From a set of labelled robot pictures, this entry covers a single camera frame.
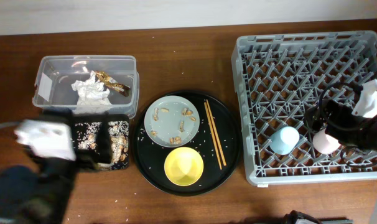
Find white tissue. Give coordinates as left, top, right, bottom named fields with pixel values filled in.
left=71, top=71, right=111, bottom=106

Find grey dishwasher rack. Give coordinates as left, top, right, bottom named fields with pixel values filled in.
left=231, top=30, right=377, bottom=187

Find blue cup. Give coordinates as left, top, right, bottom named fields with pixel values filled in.
left=270, top=126, right=300, bottom=155

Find yellow bowl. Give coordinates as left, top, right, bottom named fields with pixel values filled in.
left=164, top=147, right=204, bottom=187

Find wooden chopstick left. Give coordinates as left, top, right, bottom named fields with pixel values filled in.
left=204, top=100, right=222, bottom=170

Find grey plate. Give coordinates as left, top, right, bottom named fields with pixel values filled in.
left=144, top=95, right=201, bottom=147

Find wooden chopstick right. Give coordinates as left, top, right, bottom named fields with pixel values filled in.
left=208, top=101, right=227, bottom=167

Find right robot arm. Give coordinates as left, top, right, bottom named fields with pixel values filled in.
left=304, top=100, right=377, bottom=223

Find peanut shell food scraps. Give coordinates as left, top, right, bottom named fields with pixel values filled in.
left=72, top=105, right=199, bottom=169

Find brown snack wrapper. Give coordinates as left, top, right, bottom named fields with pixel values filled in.
left=95, top=71, right=130, bottom=97

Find black rectangular tray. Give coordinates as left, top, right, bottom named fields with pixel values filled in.
left=40, top=113, right=131, bottom=172

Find pink cup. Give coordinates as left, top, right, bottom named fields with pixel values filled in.
left=312, top=129, right=341, bottom=154

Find clear plastic waste bin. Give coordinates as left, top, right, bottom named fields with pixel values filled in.
left=32, top=55, right=139, bottom=119

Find round black serving tray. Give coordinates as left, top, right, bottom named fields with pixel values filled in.
left=133, top=90, right=243, bottom=196

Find wooden chopstick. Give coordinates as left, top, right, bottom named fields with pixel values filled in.
left=204, top=100, right=222, bottom=170
left=208, top=101, right=227, bottom=167

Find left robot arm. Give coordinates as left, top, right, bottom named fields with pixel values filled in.
left=0, top=113, right=112, bottom=223

